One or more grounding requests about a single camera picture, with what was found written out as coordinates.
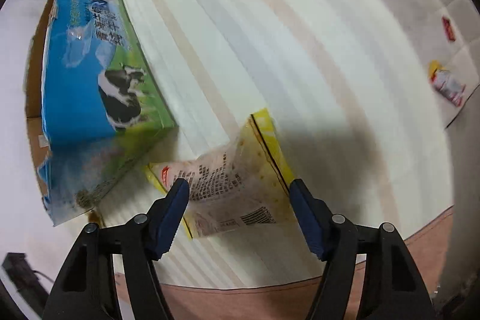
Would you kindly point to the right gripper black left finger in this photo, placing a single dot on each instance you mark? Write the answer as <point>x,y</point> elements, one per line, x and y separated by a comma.
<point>85,287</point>

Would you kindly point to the yellow clear snack bag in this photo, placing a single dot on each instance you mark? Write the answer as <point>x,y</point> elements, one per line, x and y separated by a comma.
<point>236,185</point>

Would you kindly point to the milk carton cardboard box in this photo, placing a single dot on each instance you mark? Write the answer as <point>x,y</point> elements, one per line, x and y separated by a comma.
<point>92,106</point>

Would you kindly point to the small red tag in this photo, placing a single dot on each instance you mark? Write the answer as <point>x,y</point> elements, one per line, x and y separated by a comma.
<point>448,29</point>

